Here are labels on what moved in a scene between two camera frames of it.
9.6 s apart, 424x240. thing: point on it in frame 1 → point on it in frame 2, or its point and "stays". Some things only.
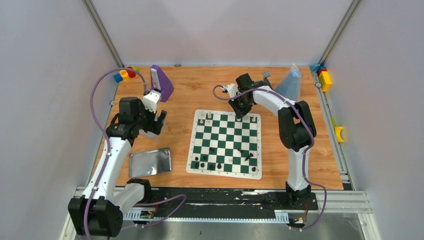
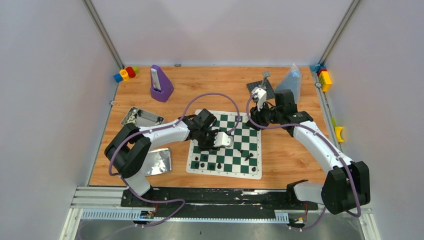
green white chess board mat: x=222 y=144 stays
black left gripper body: x=157 y=120 → x=205 y=140
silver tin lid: x=149 y=162 stays
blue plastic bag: x=290 y=87 stays
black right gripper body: x=242 y=106 → x=266 y=116
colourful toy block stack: x=125 y=75 stays
